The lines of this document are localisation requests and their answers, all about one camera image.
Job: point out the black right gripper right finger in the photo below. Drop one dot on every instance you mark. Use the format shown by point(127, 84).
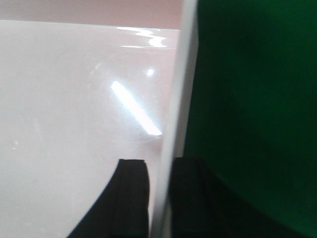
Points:
point(204, 207)

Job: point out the pink plastic bin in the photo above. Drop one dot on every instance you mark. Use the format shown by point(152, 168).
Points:
point(83, 84)

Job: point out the green circular conveyor belt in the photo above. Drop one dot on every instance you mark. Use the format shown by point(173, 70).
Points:
point(253, 113)

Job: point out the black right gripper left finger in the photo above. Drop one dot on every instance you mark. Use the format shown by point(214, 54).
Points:
point(121, 210)

